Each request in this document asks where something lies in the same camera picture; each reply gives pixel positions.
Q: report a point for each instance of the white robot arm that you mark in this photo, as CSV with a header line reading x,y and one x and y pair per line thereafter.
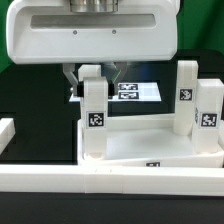
x,y
68,32

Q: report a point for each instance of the white front obstacle bar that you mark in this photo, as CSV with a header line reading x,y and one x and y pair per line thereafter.
x,y
112,180

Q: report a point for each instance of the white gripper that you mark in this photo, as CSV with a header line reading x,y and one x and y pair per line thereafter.
x,y
91,31

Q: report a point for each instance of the white left obstacle block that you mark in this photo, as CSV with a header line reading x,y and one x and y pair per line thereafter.
x,y
7,132

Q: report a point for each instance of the white desk top tray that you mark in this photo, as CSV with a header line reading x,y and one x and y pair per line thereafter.
x,y
149,141

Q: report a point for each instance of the white marker base plate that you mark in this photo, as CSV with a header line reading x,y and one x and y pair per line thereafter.
x,y
137,92

